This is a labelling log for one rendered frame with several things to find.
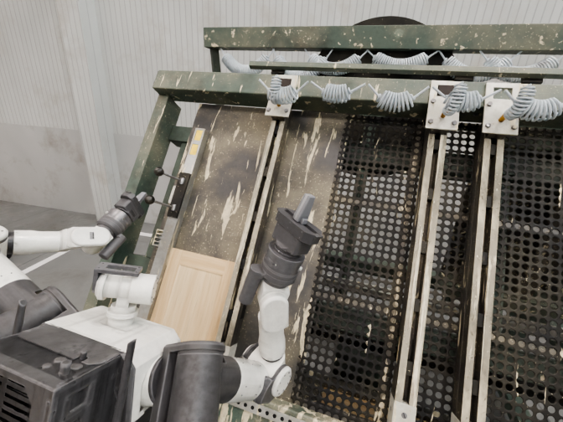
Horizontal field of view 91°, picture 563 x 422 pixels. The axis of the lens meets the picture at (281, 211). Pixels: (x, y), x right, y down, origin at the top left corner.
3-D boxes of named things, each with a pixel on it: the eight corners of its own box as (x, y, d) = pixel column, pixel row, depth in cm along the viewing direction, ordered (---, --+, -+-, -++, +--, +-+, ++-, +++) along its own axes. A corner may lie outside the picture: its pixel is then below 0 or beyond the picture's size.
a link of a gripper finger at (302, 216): (315, 195, 59) (304, 220, 61) (305, 194, 57) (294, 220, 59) (320, 198, 58) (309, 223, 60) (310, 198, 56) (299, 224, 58)
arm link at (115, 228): (98, 222, 103) (73, 244, 95) (105, 212, 96) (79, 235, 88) (124, 240, 107) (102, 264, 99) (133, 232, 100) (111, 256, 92)
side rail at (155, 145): (97, 326, 123) (74, 330, 112) (172, 108, 145) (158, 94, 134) (108, 330, 121) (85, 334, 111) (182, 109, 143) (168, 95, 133)
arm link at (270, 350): (293, 321, 71) (293, 369, 80) (263, 303, 77) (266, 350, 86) (267, 351, 64) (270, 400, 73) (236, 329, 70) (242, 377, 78)
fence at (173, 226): (133, 346, 110) (126, 347, 107) (199, 131, 129) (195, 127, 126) (143, 349, 109) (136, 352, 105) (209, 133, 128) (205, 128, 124)
